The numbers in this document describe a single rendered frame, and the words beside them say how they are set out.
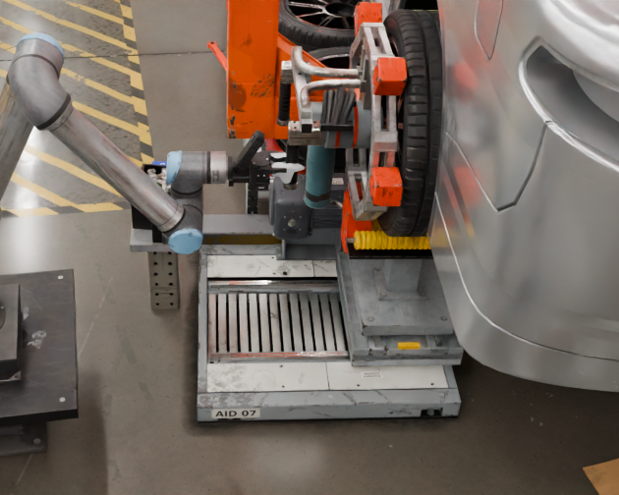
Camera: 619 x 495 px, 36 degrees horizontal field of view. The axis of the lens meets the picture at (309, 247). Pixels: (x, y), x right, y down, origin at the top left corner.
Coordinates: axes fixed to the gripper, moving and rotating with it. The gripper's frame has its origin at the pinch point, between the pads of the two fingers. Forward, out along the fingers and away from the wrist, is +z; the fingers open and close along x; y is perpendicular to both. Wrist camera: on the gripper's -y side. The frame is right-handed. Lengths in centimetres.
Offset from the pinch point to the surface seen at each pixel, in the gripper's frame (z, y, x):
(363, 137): 19.0, -1.7, -10.0
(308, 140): 1.7, -8.5, 2.5
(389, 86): 21.7, -26.6, 4.6
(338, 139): 12.0, -0.9, -10.0
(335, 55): 26, 33, -127
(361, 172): 22.7, 21.1, -25.7
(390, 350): 32, 67, 8
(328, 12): 29, 39, -180
